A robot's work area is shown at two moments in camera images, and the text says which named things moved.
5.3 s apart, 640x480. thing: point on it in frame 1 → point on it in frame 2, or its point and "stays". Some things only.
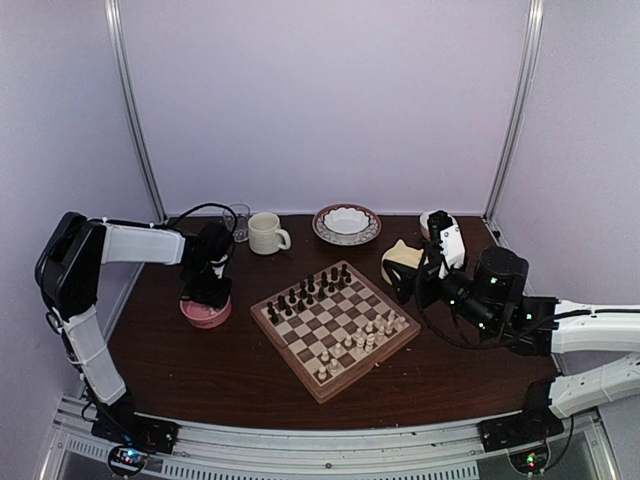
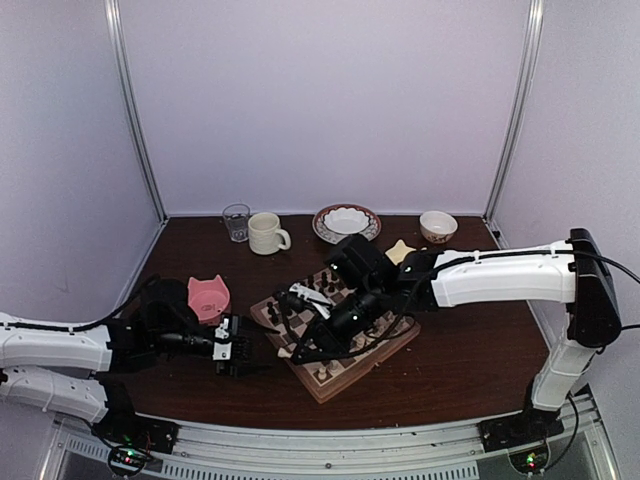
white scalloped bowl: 346,221 stays
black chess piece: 271,311 stays
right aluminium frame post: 522,107 stays
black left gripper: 220,297 → 245,323
